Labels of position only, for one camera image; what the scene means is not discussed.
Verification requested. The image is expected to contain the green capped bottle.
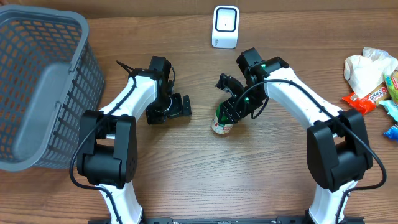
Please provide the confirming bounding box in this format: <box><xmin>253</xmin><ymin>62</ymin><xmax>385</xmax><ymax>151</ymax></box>
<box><xmin>211</xmin><ymin>103</ymin><xmax>233</xmax><ymax>135</ymax></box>

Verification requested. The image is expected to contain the orange pasta packet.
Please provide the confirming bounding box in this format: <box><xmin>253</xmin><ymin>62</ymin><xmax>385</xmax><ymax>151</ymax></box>
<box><xmin>342</xmin><ymin>83</ymin><xmax>391</xmax><ymax>115</ymax></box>

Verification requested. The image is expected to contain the white brown cookie bag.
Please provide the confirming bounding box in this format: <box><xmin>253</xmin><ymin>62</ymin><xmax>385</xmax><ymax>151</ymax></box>
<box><xmin>343</xmin><ymin>47</ymin><xmax>397</xmax><ymax>98</ymax></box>

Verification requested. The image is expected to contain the teal wipes packet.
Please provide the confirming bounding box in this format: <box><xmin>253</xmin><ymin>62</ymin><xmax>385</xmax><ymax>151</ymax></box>
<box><xmin>379</xmin><ymin>100</ymin><xmax>398</xmax><ymax>123</ymax></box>

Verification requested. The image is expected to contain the green candy bag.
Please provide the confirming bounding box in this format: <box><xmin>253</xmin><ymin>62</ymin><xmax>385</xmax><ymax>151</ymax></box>
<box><xmin>384</xmin><ymin>70</ymin><xmax>398</xmax><ymax>104</ymax></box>

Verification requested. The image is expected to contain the blue packet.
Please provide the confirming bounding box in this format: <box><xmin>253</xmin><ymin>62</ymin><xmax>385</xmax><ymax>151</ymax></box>
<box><xmin>384</xmin><ymin>124</ymin><xmax>398</xmax><ymax>141</ymax></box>

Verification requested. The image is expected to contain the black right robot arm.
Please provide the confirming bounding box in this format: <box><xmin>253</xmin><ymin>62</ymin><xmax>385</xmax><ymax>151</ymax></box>
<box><xmin>211</xmin><ymin>48</ymin><xmax>373</xmax><ymax>223</ymax></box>

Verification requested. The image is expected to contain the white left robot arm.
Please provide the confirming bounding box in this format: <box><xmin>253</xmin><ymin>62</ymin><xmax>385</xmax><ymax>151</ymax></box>
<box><xmin>69</xmin><ymin>56</ymin><xmax>192</xmax><ymax>223</ymax></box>

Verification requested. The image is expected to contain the white barcode scanner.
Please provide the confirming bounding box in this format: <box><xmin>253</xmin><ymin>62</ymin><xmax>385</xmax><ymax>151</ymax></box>
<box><xmin>211</xmin><ymin>6</ymin><xmax>240</xmax><ymax>49</ymax></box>

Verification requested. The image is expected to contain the grey plastic basket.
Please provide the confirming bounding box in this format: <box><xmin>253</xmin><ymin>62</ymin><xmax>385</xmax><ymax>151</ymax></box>
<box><xmin>1</xmin><ymin>4</ymin><xmax>104</xmax><ymax>172</ymax></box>

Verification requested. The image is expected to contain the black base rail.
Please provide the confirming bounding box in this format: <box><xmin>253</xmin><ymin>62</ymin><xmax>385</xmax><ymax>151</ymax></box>
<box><xmin>88</xmin><ymin>216</ymin><xmax>366</xmax><ymax>224</ymax></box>

